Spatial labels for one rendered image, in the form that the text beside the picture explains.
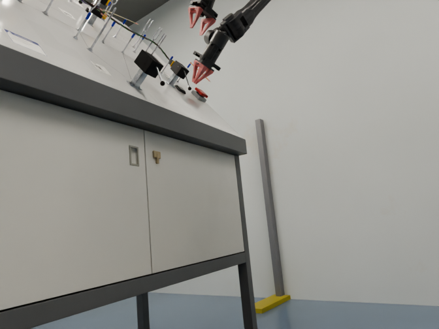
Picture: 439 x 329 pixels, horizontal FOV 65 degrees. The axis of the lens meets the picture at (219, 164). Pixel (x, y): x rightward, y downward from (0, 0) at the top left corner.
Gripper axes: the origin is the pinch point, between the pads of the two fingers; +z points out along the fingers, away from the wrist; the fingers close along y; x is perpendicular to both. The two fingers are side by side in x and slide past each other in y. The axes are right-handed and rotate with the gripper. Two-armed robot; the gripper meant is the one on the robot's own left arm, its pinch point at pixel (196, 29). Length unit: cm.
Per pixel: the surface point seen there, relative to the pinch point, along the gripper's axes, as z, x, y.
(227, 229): 68, 31, -21
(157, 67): 27.0, 24.9, 27.6
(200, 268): 80, 40, -2
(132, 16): -65, -217, -87
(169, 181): 57, 30, 14
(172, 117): 38.3, 26.1, 17.5
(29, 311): 83, 49, 52
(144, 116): 42, 29, 29
